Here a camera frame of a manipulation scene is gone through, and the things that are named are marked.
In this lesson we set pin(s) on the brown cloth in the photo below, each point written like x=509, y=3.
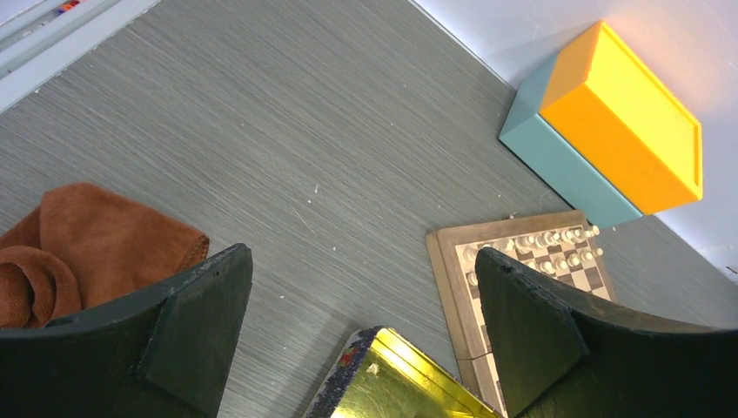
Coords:
x=83, y=246

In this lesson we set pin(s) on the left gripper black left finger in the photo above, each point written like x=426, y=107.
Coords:
x=162, y=351

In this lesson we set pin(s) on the yellow transparent tray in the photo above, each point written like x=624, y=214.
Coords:
x=379, y=373

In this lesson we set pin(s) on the wooden chessboard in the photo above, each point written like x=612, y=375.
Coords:
x=574, y=261

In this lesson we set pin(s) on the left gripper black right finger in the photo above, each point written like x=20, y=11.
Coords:
x=562, y=352

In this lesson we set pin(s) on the grey-blue box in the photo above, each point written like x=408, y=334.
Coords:
x=537, y=144

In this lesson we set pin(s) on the yellow box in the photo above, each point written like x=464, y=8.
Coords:
x=619, y=116

